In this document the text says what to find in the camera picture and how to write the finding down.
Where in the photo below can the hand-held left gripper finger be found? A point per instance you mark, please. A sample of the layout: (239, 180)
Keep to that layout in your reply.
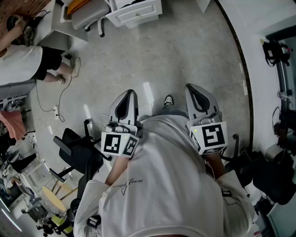
(134, 108)
(114, 106)

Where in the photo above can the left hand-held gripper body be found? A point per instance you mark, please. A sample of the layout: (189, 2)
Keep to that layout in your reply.
(120, 139)

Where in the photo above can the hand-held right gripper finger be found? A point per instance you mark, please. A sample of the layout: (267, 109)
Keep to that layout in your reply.
(211, 101)
(189, 106)

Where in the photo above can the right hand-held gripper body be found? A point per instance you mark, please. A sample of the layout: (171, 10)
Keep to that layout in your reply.
(212, 136)

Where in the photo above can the white drawer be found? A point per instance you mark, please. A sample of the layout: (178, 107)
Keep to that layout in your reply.
(136, 14)

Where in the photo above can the person's right forearm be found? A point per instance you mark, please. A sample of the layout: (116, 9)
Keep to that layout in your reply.
(213, 164)

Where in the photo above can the person's left forearm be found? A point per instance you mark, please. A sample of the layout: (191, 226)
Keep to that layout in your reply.
(118, 169)

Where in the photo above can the white curved table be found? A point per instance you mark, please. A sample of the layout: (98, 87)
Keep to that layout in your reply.
(204, 5)

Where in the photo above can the person's blue jeans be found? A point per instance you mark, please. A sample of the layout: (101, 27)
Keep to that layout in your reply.
(173, 112)

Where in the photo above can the person's black white shoe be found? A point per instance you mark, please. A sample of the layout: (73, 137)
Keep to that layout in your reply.
(168, 100)

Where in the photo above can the black office chair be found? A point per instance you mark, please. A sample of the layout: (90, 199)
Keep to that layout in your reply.
(78, 150)
(266, 176)

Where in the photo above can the white power strip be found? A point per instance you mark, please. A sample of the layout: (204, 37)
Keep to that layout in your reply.
(55, 108)

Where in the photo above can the silver metal cup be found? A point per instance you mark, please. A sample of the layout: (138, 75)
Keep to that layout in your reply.
(274, 152)

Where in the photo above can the person's white shirt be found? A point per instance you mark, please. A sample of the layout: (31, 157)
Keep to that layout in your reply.
(166, 185)

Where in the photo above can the black power adapter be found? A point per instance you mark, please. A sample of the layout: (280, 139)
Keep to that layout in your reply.
(68, 56)

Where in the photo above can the white plain table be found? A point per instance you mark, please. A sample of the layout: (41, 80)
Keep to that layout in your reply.
(60, 37)

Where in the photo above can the round wooden stool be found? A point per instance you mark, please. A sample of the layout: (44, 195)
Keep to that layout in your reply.
(54, 199)

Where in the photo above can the grey white office chair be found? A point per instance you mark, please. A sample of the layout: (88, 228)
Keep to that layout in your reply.
(90, 16)

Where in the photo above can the yellow-green plastic object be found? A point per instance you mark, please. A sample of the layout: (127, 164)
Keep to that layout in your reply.
(61, 223)

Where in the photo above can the orange cushion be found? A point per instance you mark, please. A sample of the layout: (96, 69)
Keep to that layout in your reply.
(76, 5)

